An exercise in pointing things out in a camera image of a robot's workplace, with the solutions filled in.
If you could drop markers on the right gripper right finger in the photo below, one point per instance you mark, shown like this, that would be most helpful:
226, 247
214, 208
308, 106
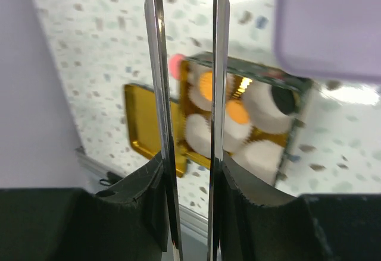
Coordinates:
260, 222

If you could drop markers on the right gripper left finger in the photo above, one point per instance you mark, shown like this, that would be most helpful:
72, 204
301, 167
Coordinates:
74, 224

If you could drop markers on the green cookie tin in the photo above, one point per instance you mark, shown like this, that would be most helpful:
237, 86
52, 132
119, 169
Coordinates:
262, 154

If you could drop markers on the gold tin lid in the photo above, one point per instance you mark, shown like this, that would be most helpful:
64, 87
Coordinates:
143, 127

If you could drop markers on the black sandwich cookie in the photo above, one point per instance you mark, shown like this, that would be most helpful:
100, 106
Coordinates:
284, 100

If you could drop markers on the round orange cookie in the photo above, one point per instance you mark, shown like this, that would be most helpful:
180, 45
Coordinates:
205, 85

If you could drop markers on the pink round cookie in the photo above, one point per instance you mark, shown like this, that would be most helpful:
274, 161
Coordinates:
174, 65

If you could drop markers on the metal tongs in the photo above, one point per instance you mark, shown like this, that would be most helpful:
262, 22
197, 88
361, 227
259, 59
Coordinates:
155, 26

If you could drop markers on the white paper cup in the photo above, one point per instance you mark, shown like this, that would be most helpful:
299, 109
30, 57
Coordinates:
235, 134
194, 94
264, 114
198, 134

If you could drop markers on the purple tray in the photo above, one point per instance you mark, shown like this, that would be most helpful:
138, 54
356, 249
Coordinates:
333, 39

